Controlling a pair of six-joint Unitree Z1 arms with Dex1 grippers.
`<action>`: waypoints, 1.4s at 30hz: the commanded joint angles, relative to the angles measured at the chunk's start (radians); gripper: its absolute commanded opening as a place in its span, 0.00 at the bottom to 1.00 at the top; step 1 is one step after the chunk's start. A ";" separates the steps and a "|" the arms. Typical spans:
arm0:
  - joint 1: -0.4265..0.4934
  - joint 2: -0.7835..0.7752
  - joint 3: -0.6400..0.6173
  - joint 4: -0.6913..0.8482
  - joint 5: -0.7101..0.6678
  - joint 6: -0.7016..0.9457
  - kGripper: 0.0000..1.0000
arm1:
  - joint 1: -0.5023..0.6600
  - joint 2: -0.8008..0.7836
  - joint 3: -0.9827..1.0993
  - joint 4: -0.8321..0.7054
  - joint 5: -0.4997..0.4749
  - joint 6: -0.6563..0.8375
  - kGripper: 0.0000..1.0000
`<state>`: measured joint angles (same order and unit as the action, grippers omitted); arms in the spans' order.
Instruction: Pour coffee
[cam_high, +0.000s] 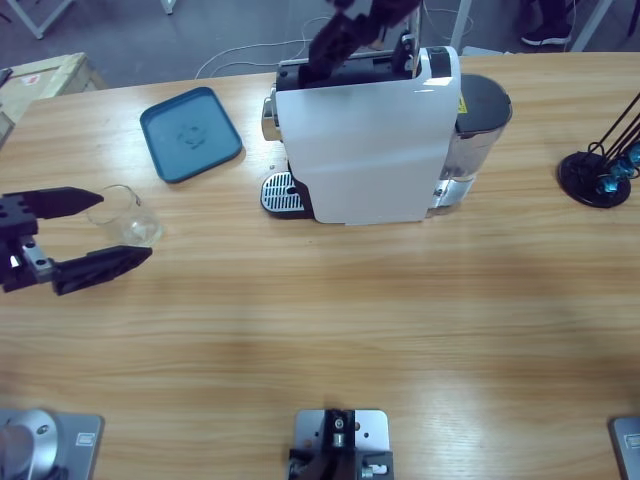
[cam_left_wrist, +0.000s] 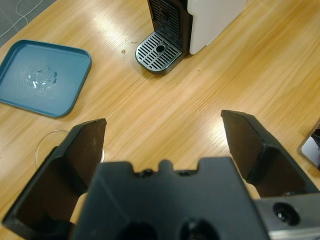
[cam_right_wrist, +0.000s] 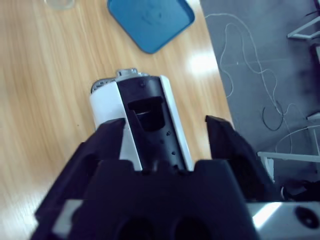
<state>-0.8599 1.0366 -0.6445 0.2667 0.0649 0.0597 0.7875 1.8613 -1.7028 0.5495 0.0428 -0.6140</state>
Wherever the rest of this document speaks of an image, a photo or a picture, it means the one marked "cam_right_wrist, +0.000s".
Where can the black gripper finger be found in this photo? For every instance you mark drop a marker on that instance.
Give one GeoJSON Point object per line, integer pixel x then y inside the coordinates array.
{"type": "Point", "coordinates": [100, 145]}
{"type": "Point", "coordinates": [235, 150]}

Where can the clear drinking glass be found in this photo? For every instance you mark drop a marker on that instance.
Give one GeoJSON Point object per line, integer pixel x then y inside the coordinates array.
{"type": "Point", "coordinates": [60, 6]}

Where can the white capsule coffee machine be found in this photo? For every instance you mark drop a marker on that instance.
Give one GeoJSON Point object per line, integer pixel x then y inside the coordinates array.
{"type": "Point", "coordinates": [105, 107]}

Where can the white metal table leg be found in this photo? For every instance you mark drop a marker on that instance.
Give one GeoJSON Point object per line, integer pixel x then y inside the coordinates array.
{"type": "Point", "coordinates": [287, 155]}

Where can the metal grate drip tray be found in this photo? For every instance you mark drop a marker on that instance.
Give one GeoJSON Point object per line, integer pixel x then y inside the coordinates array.
{"type": "Point", "coordinates": [100, 83]}

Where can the black shoe white sole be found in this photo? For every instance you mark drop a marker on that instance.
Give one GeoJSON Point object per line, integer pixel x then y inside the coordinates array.
{"type": "Point", "coordinates": [297, 190]}

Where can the blue plastic tray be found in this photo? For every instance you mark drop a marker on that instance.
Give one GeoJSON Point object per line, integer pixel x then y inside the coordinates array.
{"type": "Point", "coordinates": [150, 25]}

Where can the white metal table frame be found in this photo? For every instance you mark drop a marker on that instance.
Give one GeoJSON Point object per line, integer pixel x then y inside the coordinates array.
{"type": "Point", "coordinates": [303, 31]}

